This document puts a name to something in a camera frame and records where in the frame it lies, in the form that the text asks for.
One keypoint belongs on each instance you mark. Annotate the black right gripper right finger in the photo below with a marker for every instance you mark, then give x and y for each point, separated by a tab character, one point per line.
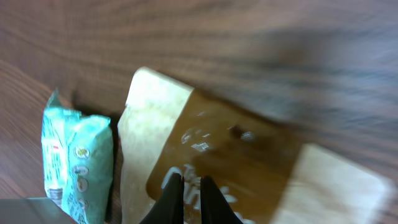
214	207

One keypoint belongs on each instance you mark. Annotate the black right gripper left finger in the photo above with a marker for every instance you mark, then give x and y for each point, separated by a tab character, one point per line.
169	208

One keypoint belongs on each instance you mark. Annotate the brown Pantree snack pouch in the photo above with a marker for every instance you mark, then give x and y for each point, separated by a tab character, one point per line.
265	172

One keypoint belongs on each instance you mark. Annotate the green wet wipes pack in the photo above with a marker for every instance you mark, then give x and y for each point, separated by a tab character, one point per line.
77	160

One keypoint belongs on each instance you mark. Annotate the grey plastic basket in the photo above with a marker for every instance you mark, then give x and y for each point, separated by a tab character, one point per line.
32	211

